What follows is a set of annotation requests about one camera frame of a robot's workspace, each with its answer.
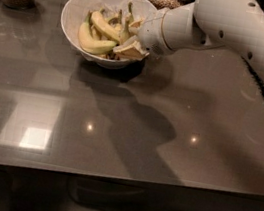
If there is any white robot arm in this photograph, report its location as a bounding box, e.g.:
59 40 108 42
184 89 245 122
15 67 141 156
130 0 264 89

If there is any white paper bowl liner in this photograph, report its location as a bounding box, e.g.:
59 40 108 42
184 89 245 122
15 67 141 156
58 0 160 72

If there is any yellow banana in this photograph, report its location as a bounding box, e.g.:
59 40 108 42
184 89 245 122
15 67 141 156
77 14 117 55
127 2 134 23
90 11 120 43
119 14 130 44

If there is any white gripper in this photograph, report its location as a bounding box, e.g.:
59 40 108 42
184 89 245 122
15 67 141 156
113 8 173 60

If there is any white ceramic bowl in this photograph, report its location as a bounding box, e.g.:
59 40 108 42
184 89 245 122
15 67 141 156
52 0 161 77

